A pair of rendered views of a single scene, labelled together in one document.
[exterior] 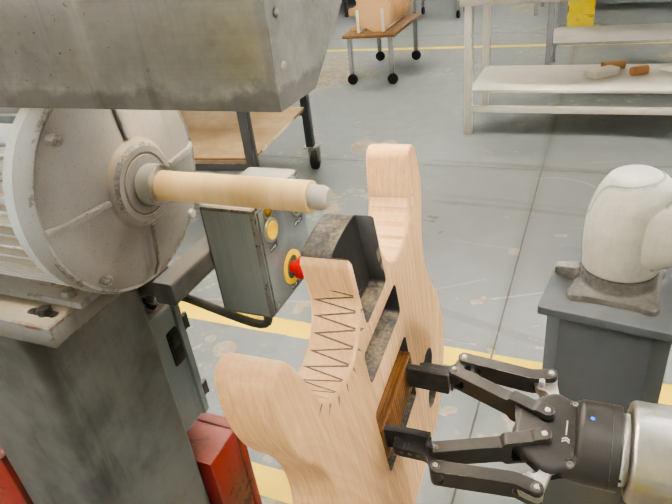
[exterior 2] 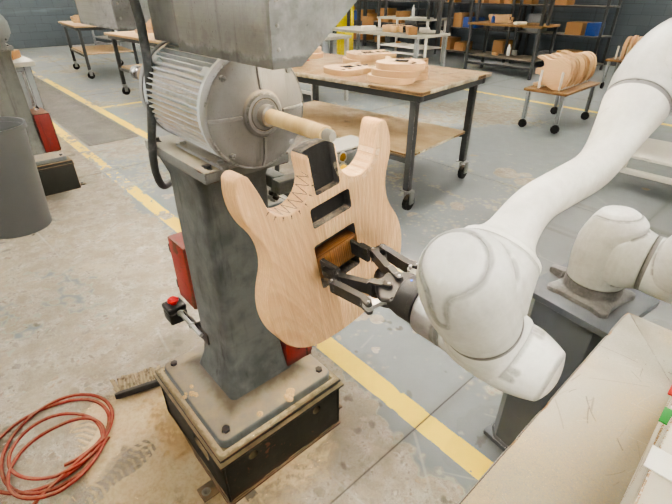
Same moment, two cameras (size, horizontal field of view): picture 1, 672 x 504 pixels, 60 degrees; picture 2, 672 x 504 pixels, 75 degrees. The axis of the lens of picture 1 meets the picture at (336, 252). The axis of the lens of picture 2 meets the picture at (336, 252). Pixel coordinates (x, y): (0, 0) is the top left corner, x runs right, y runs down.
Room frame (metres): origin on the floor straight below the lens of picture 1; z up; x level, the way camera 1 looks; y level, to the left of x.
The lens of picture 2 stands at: (-0.23, -0.31, 1.49)
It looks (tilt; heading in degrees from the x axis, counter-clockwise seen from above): 31 degrees down; 22
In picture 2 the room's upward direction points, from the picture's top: straight up
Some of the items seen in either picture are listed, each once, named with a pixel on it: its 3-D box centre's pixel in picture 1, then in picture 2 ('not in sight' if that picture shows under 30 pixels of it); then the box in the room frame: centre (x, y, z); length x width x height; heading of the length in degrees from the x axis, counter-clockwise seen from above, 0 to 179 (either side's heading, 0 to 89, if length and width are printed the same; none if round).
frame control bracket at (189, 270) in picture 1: (199, 261); (303, 178); (0.83, 0.22, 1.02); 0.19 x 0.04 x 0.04; 154
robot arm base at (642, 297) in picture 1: (608, 273); (586, 282); (1.06, -0.59, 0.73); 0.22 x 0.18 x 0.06; 56
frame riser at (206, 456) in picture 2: not in sight; (250, 397); (0.73, 0.44, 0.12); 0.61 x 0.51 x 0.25; 154
